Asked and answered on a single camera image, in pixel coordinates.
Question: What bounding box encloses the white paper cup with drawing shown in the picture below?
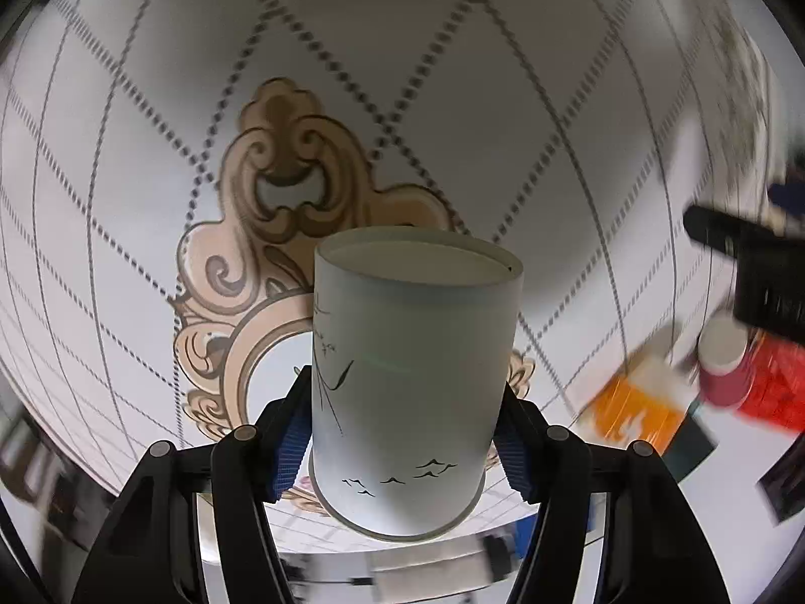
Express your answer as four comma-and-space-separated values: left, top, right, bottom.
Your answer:
308, 226, 524, 543

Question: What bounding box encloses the dark green paper cup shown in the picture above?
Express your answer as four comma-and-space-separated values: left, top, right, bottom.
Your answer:
663, 400, 716, 483

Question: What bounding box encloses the orange labelled white plastic cup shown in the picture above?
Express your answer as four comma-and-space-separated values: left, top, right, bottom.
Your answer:
577, 354, 697, 454

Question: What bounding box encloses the red ripple paper cup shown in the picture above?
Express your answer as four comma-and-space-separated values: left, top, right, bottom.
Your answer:
696, 311, 757, 409

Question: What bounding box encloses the red plastic bag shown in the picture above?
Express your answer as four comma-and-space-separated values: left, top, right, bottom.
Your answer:
738, 333, 805, 432

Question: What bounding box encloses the floral patterned tablecloth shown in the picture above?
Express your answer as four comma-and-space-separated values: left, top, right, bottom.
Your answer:
2, 0, 787, 491

